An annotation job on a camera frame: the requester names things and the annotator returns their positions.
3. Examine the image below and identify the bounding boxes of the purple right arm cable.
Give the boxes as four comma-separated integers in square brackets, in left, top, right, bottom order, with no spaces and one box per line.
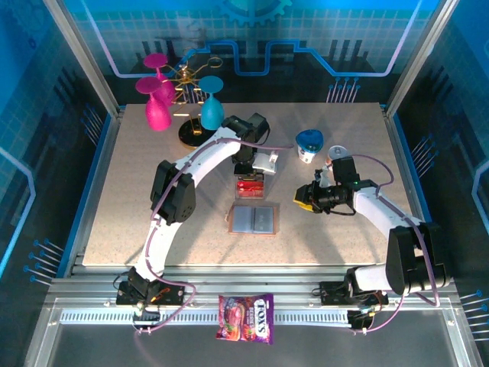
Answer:
[349,154,440,336]

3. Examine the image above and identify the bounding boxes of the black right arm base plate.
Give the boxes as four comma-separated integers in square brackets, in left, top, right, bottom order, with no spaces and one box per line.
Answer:
[318,281,390,307]

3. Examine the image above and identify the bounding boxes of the pink can with silver lid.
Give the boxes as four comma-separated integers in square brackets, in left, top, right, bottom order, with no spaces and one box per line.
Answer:
[327,144,350,162]

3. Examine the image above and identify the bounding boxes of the clear acrylic card stand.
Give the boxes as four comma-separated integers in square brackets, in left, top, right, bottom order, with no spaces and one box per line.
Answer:
[233,171,267,201]

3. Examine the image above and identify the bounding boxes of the aluminium table edge rail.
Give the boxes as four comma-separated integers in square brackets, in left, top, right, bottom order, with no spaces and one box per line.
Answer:
[381,105,440,278]
[63,106,127,278]

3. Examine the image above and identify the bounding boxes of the white cup with blue lid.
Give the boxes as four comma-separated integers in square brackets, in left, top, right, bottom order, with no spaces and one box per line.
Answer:
[296,128,326,164]

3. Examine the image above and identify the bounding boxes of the white slotted cable duct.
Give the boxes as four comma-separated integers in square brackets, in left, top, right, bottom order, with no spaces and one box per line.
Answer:
[60,308,353,326]

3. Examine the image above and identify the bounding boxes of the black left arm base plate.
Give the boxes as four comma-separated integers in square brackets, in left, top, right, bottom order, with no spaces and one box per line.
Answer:
[115,281,186,307]

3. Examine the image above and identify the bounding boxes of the long aluminium base rail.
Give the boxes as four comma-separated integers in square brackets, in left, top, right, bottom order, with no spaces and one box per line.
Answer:
[45,263,459,310]

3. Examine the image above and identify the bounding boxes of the tan leather card holder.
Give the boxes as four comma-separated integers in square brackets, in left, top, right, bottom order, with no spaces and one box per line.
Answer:
[227,202,281,236]

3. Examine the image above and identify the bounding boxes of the gold wire glass rack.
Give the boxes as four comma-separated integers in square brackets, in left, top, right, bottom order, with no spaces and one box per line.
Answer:
[164,47,224,150]

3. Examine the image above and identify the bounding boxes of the aluminium frame post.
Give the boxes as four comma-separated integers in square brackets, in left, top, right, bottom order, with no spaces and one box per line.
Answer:
[384,0,461,118]
[41,0,125,118]

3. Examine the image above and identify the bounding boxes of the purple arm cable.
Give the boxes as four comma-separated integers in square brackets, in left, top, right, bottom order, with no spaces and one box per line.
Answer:
[349,154,440,336]
[131,139,295,336]

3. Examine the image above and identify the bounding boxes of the black connector box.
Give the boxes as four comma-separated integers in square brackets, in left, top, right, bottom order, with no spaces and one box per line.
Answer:
[347,309,378,332]
[131,304,162,326]

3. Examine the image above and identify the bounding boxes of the pink plastic wine glass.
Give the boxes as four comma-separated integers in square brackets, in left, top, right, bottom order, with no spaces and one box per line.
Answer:
[134,76,173,133]
[143,53,178,108]

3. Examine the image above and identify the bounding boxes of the purple Fox's candy bag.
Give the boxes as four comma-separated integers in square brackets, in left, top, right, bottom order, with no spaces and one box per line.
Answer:
[215,292,276,346]

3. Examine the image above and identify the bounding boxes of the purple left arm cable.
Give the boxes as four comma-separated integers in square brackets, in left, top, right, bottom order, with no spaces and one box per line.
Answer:
[131,139,295,336]

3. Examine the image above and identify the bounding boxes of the teal plastic wine glass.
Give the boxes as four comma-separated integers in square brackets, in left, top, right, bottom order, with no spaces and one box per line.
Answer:
[198,75,225,131]

